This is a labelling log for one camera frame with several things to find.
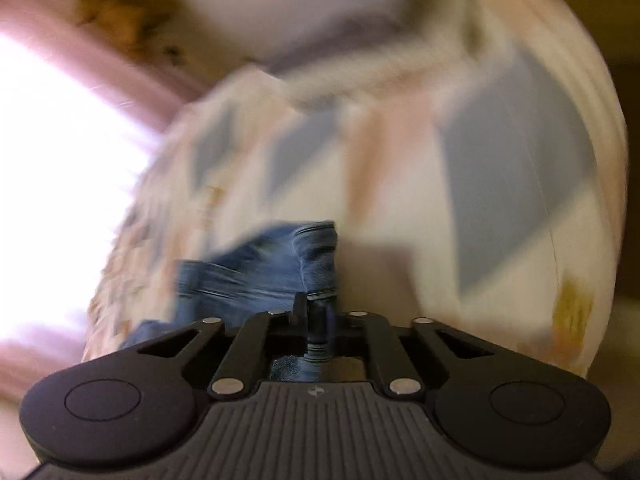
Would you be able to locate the patchwork patterned blanket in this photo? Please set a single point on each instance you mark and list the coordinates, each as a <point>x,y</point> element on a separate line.
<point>400,185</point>

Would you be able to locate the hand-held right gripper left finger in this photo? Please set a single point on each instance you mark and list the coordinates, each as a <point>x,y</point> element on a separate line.
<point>300,312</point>

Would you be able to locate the folded white knitted cloth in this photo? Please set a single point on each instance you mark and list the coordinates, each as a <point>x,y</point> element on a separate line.
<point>442,40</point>

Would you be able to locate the folded grey cloth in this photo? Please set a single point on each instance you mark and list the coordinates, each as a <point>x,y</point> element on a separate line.
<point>340,25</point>

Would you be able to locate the blue jeans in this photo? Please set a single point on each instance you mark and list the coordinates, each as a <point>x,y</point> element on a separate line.
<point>260,265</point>

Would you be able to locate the brown fuzzy object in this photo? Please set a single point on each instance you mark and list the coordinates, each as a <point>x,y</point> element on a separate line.
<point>120,7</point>

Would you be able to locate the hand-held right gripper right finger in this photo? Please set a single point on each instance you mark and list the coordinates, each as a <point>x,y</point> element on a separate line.
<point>316,327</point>

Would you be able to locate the pink curtain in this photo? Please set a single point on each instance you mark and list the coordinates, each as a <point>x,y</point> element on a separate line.
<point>150,85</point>

